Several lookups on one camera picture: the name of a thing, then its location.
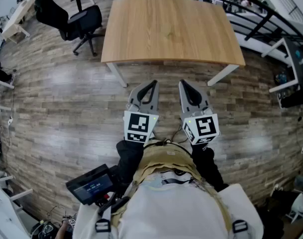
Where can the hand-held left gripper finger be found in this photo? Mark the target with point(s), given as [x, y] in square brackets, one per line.
[133, 99]
[156, 101]

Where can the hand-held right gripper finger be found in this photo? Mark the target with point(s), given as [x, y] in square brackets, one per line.
[183, 103]
[205, 103]

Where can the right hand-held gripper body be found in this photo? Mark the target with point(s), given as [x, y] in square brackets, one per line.
[203, 127]

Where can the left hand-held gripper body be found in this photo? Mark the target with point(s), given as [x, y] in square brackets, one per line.
[138, 126]

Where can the person's right forearm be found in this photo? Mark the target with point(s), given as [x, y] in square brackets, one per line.
[206, 163]

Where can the person's left forearm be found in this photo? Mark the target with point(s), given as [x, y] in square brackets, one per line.
[129, 158]

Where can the white table leg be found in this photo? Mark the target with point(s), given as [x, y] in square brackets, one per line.
[222, 75]
[117, 75]

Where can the tan chest vest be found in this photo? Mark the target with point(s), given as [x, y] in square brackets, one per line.
[166, 158]

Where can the black screen device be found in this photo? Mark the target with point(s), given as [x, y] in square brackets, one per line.
[91, 185]

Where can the small teal floor object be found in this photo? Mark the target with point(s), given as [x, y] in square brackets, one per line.
[280, 78]

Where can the person's white shirt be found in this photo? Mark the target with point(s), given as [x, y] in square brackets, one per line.
[176, 208]

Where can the black office chair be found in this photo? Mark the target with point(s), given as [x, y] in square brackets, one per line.
[76, 21]

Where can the light wooden desk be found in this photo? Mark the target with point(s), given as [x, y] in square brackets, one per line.
[17, 19]

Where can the white work table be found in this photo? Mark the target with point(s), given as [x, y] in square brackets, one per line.
[4, 208]

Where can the white frame side desk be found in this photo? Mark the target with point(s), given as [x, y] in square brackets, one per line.
[294, 58]

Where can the white metal desk frame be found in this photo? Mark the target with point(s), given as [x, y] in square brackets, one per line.
[2, 83]

